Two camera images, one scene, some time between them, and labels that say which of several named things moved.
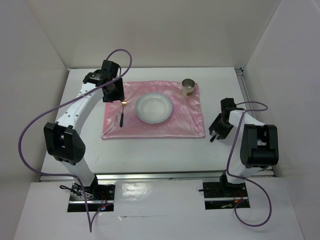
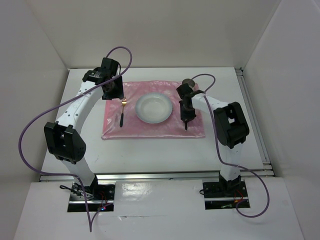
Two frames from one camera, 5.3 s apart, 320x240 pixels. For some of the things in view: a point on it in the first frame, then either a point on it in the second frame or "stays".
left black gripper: [119, 95] stays
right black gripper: [222, 133] → [183, 115]
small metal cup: [187, 87] stays
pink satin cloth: [186, 121] stays
